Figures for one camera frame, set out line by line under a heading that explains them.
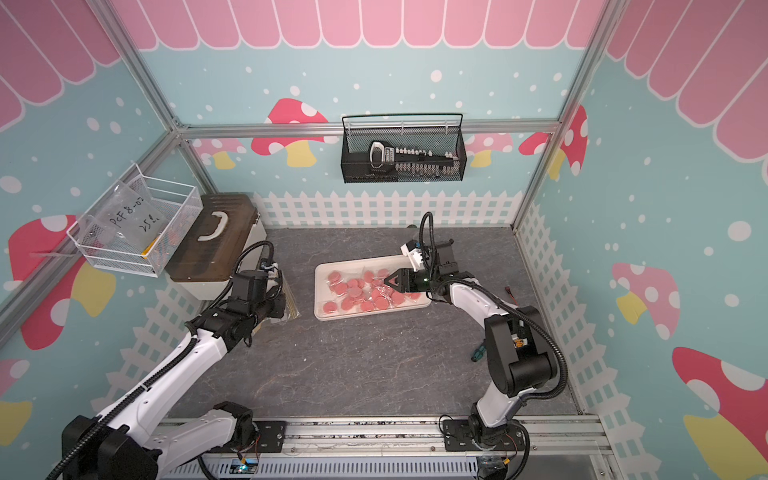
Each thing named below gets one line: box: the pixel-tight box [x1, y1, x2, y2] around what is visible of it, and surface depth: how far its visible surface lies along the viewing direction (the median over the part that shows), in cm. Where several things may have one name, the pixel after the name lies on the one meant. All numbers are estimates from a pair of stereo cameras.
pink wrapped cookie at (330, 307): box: [323, 301, 338, 315], surface depth 100 cm
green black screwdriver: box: [471, 339, 487, 362], surface depth 88 cm
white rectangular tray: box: [314, 255, 430, 321], surface depth 101 cm
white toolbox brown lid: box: [164, 193, 267, 300], surface depth 98 cm
